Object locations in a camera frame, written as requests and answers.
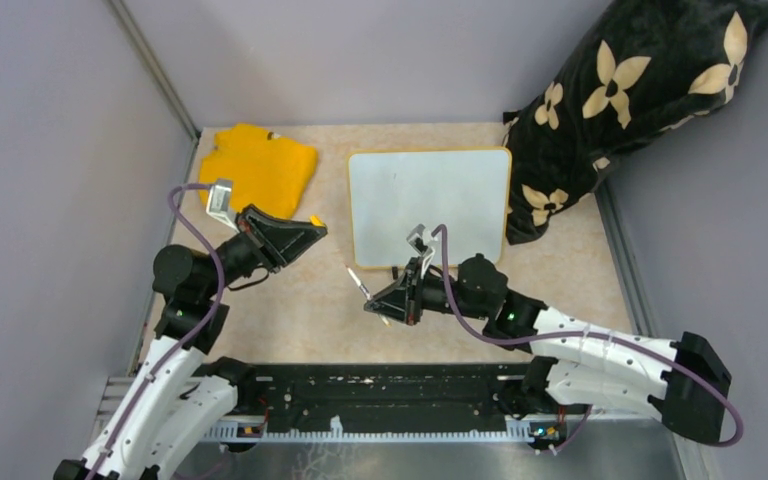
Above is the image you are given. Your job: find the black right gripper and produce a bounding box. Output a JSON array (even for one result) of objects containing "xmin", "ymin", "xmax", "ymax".
[{"xmin": 366, "ymin": 256, "xmax": 490, "ymax": 326}]

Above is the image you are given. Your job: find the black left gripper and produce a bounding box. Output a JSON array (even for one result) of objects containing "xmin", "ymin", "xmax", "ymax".
[{"xmin": 201, "ymin": 202, "xmax": 327, "ymax": 298}]

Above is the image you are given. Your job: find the white whiteboard marker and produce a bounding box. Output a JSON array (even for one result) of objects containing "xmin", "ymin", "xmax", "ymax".
[{"xmin": 345, "ymin": 265, "xmax": 392, "ymax": 327}]

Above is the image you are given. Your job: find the yellow marker cap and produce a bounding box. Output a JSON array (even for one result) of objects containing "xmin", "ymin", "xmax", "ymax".
[{"xmin": 309, "ymin": 215, "xmax": 326, "ymax": 228}]

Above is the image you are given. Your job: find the yellow framed whiteboard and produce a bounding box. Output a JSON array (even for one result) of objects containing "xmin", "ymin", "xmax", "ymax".
[{"xmin": 347, "ymin": 147, "xmax": 512, "ymax": 269}]

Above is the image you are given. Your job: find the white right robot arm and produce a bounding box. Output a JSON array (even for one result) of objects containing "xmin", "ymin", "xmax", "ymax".
[{"xmin": 364, "ymin": 254, "xmax": 733, "ymax": 446}]

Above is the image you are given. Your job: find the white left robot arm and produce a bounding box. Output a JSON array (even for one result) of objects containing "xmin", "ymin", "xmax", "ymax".
[{"xmin": 54, "ymin": 205, "xmax": 328, "ymax": 479}]

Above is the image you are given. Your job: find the yellow folded cloth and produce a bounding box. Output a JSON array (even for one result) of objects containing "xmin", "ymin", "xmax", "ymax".
[{"xmin": 197, "ymin": 124, "xmax": 318, "ymax": 219}]

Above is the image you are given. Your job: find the black floral pillow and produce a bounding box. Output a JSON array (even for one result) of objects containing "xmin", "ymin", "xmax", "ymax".
[{"xmin": 502, "ymin": 1, "xmax": 768, "ymax": 245}]

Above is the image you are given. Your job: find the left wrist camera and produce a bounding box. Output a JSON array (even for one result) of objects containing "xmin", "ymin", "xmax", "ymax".
[{"xmin": 205, "ymin": 178, "xmax": 237, "ymax": 231}]

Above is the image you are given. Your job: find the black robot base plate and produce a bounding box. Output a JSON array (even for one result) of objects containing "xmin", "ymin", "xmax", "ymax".
[{"xmin": 231, "ymin": 363, "xmax": 586, "ymax": 434}]

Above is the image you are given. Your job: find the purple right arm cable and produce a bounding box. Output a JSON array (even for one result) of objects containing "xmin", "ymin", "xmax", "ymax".
[{"xmin": 431, "ymin": 223, "xmax": 746, "ymax": 449}]

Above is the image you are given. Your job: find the aluminium frame rail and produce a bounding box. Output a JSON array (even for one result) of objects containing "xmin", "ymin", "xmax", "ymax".
[{"xmin": 95, "ymin": 374, "xmax": 690, "ymax": 445}]

